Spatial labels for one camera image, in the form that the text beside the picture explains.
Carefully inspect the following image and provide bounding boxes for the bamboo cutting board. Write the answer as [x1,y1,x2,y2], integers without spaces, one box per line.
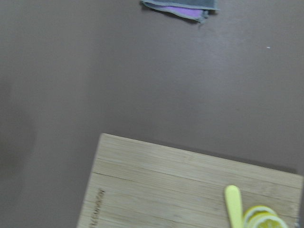
[77,133,304,228]

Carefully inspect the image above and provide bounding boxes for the grey folded cloth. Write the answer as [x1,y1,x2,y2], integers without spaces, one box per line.
[140,0,219,23]

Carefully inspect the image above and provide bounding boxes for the yellow plastic knife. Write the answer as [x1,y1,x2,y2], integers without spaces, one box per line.
[224,185,243,228]

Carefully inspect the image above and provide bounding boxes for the upper lemon slices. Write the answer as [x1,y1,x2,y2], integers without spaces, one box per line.
[243,205,288,228]

